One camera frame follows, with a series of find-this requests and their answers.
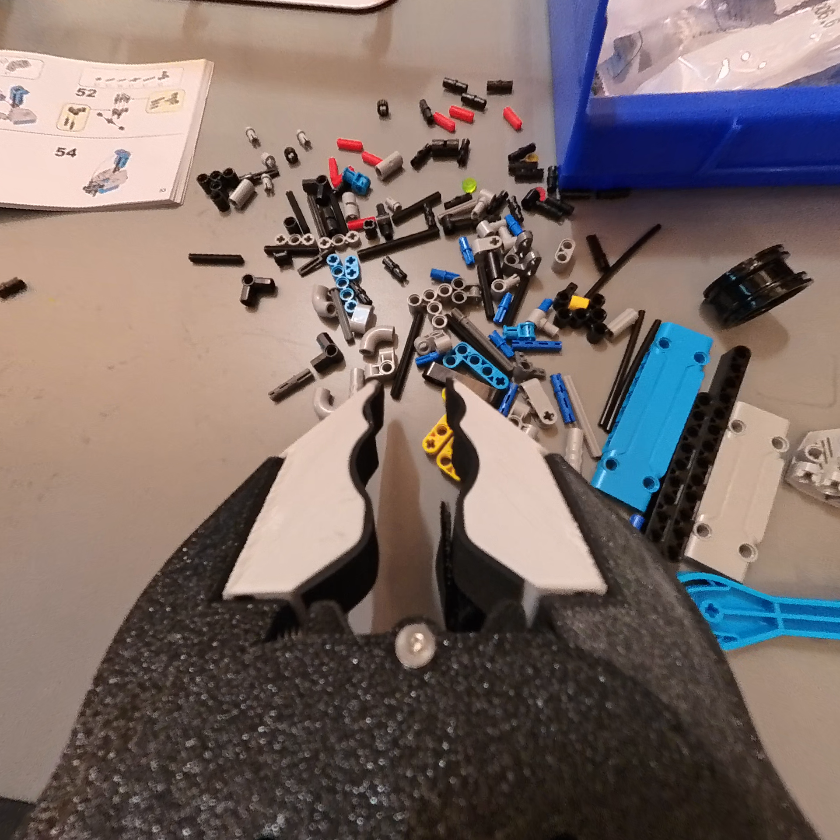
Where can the black toy wheel rim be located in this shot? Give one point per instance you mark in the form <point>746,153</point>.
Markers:
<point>754,289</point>

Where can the clear plastic bag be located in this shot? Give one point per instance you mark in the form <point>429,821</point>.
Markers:
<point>722,59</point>

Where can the white stand base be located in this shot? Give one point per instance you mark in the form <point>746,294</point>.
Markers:
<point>321,3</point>

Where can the small black brick pin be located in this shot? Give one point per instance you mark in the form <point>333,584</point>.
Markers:
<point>12,289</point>

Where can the grey desk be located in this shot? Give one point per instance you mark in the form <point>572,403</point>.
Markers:
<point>131,361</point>

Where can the dark grey brick axle pin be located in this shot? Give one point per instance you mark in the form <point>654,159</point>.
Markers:
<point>292,384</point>

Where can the light blue brick connector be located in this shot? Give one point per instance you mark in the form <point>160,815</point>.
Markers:
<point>341,282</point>

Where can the pile of small brick pieces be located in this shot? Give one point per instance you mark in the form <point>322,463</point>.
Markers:
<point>350,143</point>

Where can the blue storage bin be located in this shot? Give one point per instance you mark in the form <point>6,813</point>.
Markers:
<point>689,144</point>

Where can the grey wedge brick panel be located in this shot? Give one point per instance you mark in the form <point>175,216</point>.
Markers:
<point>817,466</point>

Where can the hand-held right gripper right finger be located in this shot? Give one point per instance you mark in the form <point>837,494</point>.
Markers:
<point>531,518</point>

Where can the long black brick beam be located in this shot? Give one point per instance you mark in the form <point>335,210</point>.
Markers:
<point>699,453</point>

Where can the long blue brick frame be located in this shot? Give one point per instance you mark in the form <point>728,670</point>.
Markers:
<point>787,617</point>

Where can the light grey rectangular brick panel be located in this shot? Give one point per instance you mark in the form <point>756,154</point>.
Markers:
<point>738,485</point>

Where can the blue rectangular brick panel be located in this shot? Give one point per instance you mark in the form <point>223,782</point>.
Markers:
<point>656,407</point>

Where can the open instruction booklet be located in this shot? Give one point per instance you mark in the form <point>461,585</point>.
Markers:
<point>98,131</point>

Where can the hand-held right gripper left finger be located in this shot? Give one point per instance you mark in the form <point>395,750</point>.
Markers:
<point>302,518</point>

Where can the thin black flexible rod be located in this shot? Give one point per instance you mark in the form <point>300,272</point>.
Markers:
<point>621,261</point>

